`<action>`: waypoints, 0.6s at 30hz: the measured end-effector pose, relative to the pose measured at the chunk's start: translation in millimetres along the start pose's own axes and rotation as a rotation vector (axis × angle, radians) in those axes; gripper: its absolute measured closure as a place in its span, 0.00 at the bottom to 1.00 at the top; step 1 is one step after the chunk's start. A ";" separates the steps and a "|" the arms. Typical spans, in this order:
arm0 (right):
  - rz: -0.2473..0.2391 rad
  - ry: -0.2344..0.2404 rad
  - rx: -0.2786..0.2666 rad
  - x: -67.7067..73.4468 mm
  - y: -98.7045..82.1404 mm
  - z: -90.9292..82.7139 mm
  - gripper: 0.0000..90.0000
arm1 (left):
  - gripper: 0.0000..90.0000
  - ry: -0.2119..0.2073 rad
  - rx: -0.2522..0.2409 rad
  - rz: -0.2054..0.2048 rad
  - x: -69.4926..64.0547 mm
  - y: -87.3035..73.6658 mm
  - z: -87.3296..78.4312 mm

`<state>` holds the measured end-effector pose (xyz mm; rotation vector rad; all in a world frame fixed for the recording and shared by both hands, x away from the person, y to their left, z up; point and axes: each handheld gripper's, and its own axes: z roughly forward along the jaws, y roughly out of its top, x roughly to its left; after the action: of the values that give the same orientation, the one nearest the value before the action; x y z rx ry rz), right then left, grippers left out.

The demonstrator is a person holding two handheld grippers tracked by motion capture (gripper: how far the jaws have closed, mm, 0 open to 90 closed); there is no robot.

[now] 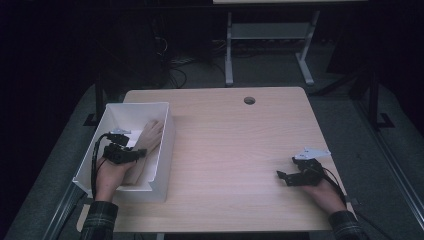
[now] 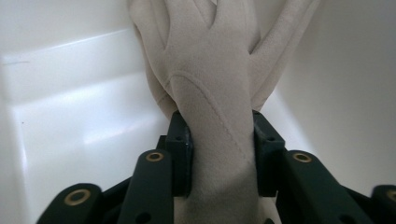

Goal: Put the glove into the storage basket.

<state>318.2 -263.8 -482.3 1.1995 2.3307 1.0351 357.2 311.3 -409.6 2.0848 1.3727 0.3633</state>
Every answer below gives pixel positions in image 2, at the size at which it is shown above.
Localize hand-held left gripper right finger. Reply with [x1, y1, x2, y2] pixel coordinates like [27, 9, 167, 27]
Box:
[251, 109, 286, 198]

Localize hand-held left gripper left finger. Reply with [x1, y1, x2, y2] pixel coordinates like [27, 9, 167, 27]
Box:
[157, 110, 195, 199]

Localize white plastic box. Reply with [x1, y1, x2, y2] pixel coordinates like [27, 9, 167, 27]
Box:
[0, 0, 396, 224]

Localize beige glove with grey fingertip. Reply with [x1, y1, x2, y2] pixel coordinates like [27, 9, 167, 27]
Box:
[126, 0, 322, 120]

